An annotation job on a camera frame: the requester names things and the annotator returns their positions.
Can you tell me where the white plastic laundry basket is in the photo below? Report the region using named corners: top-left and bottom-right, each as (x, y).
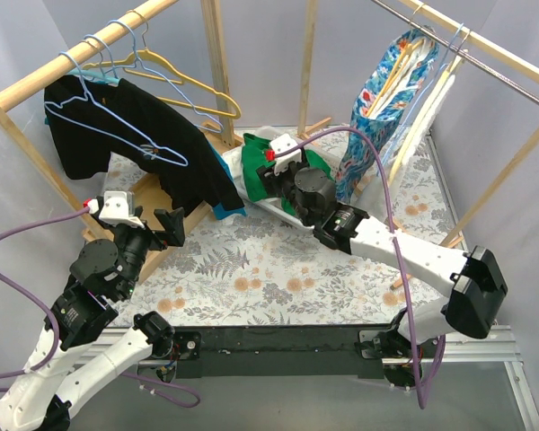
top-left (237, 145), bottom-right (347, 230)

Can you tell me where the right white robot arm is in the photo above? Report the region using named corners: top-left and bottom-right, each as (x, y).
top-left (256, 162), bottom-right (508, 357)

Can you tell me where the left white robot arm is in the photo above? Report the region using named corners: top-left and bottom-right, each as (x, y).
top-left (0, 208), bottom-right (185, 430)

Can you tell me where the bright green t shirt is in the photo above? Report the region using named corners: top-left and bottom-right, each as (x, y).
top-left (240, 132), bottom-right (338, 216)

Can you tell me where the white t shirt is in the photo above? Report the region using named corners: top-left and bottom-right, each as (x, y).
top-left (222, 127), bottom-right (280, 190)

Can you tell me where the blue wire hanger right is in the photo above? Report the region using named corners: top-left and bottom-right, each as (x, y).
top-left (429, 22), bottom-right (465, 88)

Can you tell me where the black t shirt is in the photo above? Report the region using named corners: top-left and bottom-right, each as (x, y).
top-left (43, 75), bottom-right (244, 217)

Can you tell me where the cream wooden hanger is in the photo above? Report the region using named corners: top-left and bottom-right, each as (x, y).
top-left (385, 56), bottom-right (464, 185)

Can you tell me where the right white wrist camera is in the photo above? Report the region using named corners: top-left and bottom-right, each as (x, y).
top-left (265, 134), bottom-right (303, 175)

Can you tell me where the teal plastic hanger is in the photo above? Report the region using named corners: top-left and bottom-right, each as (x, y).
top-left (67, 68), bottom-right (119, 85)

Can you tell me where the blue floral garment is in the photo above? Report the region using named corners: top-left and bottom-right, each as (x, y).
top-left (335, 29), bottom-right (439, 203)

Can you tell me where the wooden clothes rack right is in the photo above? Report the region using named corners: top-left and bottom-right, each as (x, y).
top-left (311, 1), bottom-right (539, 300)

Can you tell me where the wooden clothes rack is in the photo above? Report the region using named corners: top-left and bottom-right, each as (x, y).
top-left (311, 1), bottom-right (539, 300)
top-left (0, 1), bottom-right (243, 282)

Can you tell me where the metal hanging rod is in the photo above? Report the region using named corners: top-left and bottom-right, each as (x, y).
top-left (373, 0), bottom-right (539, 107)

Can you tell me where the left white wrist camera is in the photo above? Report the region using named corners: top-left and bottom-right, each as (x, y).
top-left (83, 190), bottom-right (145, 229)

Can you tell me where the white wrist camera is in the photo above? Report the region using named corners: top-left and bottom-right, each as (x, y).
top-left (265, 134), bottom-right (303, 175)
top-left (83, 190), bottom-right (145, 229)

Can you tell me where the floral patterned table mat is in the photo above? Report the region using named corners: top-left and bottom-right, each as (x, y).
top-left (71, 124), bottom-right (482, 326)

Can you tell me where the wooden clothes rack left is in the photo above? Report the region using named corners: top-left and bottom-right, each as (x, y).
top-left (0, 1), bottom-right (243, 282)

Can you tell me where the white fleece garment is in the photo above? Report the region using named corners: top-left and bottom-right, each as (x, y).
top-left (354, 68), bottom-right (456, 209)

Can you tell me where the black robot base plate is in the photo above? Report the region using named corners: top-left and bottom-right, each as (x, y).
top-left (120, 323), bottom-right (442, 377)

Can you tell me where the teal t shirt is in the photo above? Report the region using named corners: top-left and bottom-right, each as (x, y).
top-left (42, 111), bottom-right (249, 221)

